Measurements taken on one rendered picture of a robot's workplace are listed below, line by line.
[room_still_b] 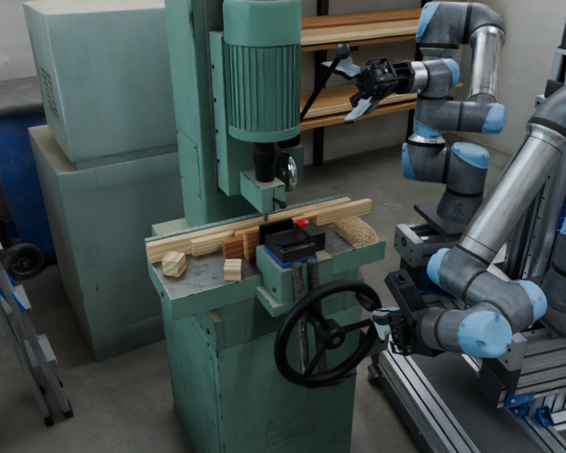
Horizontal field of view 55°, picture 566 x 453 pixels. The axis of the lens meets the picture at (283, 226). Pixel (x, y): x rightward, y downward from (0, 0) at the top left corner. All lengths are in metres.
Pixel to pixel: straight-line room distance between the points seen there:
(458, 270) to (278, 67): 0.58
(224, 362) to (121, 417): 0.93
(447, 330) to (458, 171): 0.86
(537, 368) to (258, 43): 1.03
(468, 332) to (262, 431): 0.87
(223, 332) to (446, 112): 0.78
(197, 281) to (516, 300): 0.70
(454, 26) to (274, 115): 0.69
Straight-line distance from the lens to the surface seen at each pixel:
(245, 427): 1.63
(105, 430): 2.27
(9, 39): 3.45
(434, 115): 1.46
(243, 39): 1.24
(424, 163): 1.76
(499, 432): 2.01
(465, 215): 1.81
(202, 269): 1.36
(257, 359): 1.48
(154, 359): 2.51
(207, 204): 1.58
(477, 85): 1.54
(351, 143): 4.62
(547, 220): 1.66
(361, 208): 1.61
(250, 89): 1.26
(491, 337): 0.96
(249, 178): 1.43
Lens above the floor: 1.62
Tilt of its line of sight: 28 degrees down
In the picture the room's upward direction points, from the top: straight up
